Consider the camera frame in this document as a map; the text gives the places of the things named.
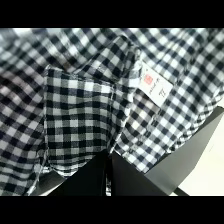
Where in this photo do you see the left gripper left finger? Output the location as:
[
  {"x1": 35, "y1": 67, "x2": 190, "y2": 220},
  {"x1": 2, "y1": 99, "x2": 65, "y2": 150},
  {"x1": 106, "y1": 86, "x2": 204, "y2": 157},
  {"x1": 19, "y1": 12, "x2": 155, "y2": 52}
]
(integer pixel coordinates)
[{"x1": 49, "y1": 151, "x2": 110, "y2": 197}]

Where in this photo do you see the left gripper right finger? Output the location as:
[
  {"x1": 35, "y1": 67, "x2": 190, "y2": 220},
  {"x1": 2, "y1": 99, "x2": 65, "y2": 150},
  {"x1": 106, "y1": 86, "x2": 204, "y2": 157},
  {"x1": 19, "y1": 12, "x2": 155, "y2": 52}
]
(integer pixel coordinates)
[{"x1": 109, "y1": 150, "x2": 172, "y2": 197}]

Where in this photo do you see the checked shirt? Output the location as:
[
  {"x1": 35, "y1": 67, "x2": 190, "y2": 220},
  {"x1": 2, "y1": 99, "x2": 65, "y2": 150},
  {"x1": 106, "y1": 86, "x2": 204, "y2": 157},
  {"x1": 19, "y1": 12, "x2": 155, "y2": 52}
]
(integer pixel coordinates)
[{"x1": 0, "y1": 27, "x2": 224, "y2": 197}]

